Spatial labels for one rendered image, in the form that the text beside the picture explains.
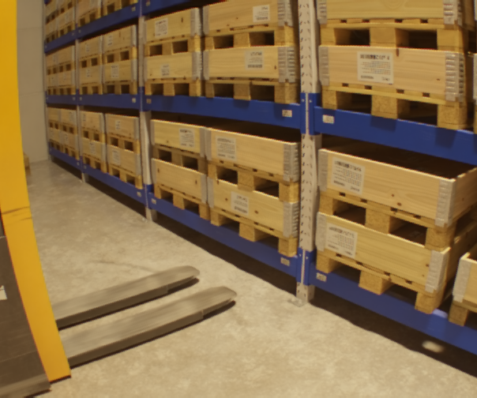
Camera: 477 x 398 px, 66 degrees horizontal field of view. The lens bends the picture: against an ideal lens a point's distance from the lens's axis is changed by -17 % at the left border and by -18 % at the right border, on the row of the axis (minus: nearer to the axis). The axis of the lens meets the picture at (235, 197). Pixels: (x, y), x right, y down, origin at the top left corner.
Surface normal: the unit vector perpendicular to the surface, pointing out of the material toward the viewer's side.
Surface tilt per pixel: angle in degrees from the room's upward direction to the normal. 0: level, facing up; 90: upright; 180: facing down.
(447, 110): 90
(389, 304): 90
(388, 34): 90
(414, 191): 90
